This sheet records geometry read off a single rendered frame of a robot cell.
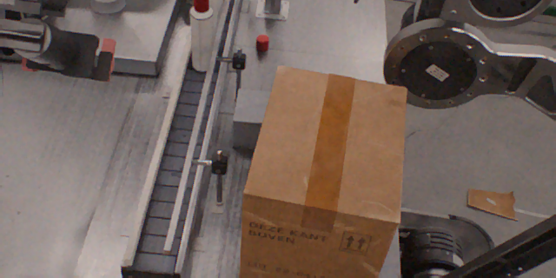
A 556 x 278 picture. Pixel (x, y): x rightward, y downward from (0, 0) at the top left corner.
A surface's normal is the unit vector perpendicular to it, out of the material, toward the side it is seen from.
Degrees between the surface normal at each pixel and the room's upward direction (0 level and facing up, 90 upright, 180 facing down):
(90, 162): 0
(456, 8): 90
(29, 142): 0
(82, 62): 39
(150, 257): 0
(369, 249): 90
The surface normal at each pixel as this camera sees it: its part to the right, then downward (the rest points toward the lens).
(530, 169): 0.07, -0.68
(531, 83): -0.16, 0.72
